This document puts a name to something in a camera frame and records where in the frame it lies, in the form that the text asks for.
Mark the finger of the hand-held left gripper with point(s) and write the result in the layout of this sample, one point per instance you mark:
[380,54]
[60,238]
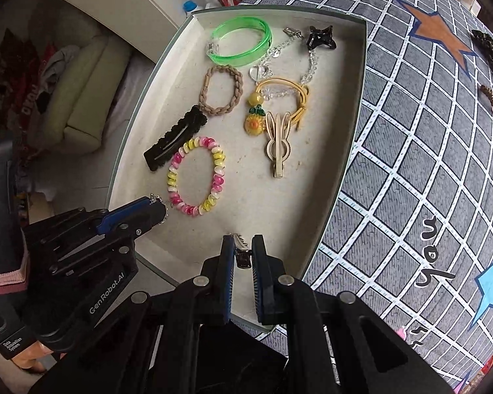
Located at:
[127,211]
[148,219]

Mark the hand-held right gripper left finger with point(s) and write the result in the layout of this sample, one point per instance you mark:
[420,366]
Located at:
[228,279]

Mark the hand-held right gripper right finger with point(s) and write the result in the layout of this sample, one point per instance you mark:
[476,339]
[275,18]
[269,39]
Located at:
[258,279]

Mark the silver metal clip charm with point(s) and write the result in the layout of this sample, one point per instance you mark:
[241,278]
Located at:
[242,258]

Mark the black snap hair clip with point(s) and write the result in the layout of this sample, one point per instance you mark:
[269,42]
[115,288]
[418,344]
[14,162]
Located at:
[168,143]

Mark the white shallow tray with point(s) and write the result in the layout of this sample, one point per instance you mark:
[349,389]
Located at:
[238,197]

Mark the beige rabbit hair clip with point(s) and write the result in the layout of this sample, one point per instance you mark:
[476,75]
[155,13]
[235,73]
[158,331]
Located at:
[278,160]

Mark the person's left forearm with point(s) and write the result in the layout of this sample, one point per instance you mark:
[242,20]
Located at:
[0,213]

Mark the person's left hand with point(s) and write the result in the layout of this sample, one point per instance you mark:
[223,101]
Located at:
[35,357]

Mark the cream sofa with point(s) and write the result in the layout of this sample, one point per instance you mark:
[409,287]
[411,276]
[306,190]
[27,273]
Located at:
[86,98]

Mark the small pink hair clip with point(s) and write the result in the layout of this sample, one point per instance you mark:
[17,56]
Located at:
[400,331]

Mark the pile of clothes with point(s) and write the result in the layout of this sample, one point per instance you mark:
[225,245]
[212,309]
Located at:
[37,69]

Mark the white cabinet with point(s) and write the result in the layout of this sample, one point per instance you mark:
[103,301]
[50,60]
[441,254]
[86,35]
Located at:
[139,12]

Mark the grey checked star tablecloth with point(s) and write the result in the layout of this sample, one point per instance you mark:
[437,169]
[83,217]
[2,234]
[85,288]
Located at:
[415,152]

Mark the blue-capped plastic bottle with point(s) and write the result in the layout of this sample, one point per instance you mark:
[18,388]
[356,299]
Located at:
[191,8]

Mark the black claw hair clip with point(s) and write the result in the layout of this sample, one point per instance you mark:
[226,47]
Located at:
[320,39]

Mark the leopard print scrunchie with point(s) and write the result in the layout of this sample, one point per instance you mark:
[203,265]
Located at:
[491,49]

